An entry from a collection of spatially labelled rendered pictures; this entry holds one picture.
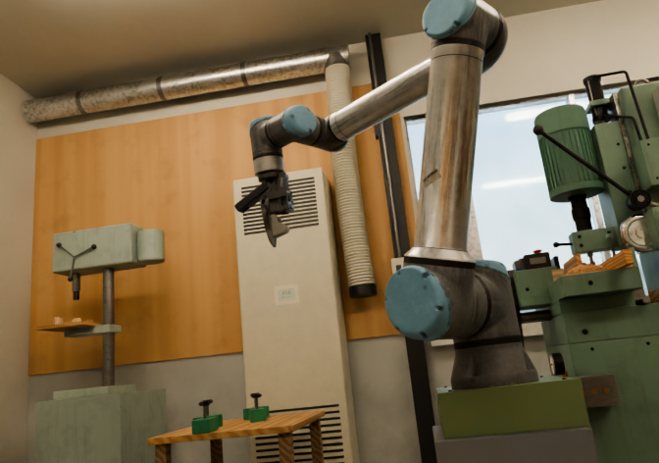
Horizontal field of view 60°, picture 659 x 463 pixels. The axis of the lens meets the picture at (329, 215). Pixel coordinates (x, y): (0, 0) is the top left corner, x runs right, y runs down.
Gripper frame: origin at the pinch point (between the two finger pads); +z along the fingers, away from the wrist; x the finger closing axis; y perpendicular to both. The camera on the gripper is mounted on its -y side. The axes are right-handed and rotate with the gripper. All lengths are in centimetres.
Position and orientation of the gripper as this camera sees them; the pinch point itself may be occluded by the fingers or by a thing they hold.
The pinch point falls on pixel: (271, 243)
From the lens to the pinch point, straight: 166.2
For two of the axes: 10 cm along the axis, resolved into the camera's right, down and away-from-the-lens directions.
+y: 9.7, -1.7, -1.5
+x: 1.8, 1.6, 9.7
